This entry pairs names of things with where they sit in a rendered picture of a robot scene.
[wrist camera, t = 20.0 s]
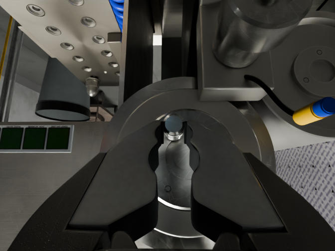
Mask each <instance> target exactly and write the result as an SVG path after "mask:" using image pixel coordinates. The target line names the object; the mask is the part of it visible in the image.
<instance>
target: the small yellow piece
mask: <svg viewBox="0 0 335 251"><path fill-rule="evenodd" d="M244 78H245V79H246V80H250V81H252V82H254V83H256V84H258V85H259V86H260V87H261V88H262V89H263V90H264V91H265V92H266V93H267V94H268V95H269V97H270V98H271V99H272V100H273V102H274V103H275V104H276V105H277V106H278V107H279V108H280V109H281V110H283V111H284V112H285V113H287V114H288V115H290V116H292V117H293V120H294V122H295V123H297V124H299V125H306V124H309V123H312V122H315V121H318V120H321V119H324V118H326V117H327V116H330V115H333V114H335V99H334V98H332V97H325V98H322V99H320V100H318V101H314V102H312V103H310V104H308V105H306V106H304V107H302V108H300V109H298V110H296V111H294V110H292V109H290V108H289V107H287V106H286V105H285V104H284V103H283V102H282V101H281V100H280V99H279V98H278V97H277V96H276V95H275V93H274V92H273V91H272V90H271V89H270V87H269V86H268V85H267V84H266V83H264V82H263V81H262V80H260V79H259V78H257V77H255V76H252V75H244Z"/></svg>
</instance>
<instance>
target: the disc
mask: <svg viewBox="0 0 335 251"><path fill-rule="evenodd" d="M185 88H186V89H198V81H197V77H174V78H168V79H164V80H160V81H157V82H154V83H152V84H150V85H148V86H146V87H144V88H142V89H140V90H139V91H137V92H136V93H134V94H133V95H132V96H130V97H129V98H128V99H127V100H126V101H125V102H124V103H123V104H122V105H121V106H120V107H119V109H118V110H117V111H116V112H115V114H114V115H113V117H112V119H111V120H110V122H109V124H108V126H107V128H106V130H105V133H104V136H103V139H102V143H101V147H100V153H106V152H107V151H108V150H109V149H110V148H111V147H112V146H114V145H115V144H116V142H117V138H118V136H119V133H120V131H121V129H122V127H123V125H124V123H125V121H126V120H127V119H128V117H129V116H130V115H131V113H132V112H133V111H134V110H135V109H136V108H137V107H138V106H139V105H141V104H142V103H143V102H145V101H146V100H148V99H149V98H151V97H153V96H155V95H157V94H160V93H162V92H165V91H169V90H174V89H185ZM229 102H230V103H231V104H232V105H234V106H235V107H236V108H237V109H238V110H239V111H240V112H241V113H242V114H243V115H244V116H245V118H246V119H247V120H248V122H249V123H250V125H251V126H252V128H253V130H254V132H255V134H256V137H257V140H258V143H259V146H260V151H261V160H262V163H264V164H265V165H266V166H267V167H268V168H270V169H271V170H272V171H273V172H274V173H276V159H275V152H274V147H273V144H272V140H271V137H270V135H269V132H268V130H267V128H266V126H265V124H264V122H263V121H262V119H261V117H260V116H259V115H258V113H257V112H256V111H255V109H254V108H253V107H252V106H251V105H250V104H249V103H248V102H247V101H229ZM138 240H139V241H141V242H142V243H144V244H146V245H147V246H149V247H151V248H154V249H203V250H212V249H213V247H214V245H215V242H213V241H212V240H210V239H209V238H207V237H205V236H203V237H197V238H181V237H175V236H171V235H167V234H164V233H161V232H159V231H157V230H155V229H153V230H152V231H151V232H149V233H148V234H146V235H144V236H143V237H141V238H140V239H138Z"/></svg>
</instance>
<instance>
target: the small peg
mask: <svg viewBox="0 0 335 251"><path fill-rule="evenodd" d="M163 122H164V132H165V135H166V137H167V138H168V139H169V140H172V141H176V140H179V139H180V138H181V137H182V135H183V131H184V120H183V118H182V117H181V116H180V115H178V114H170V115H168V116H166V117H165V119H164V121H163Z"/></svg>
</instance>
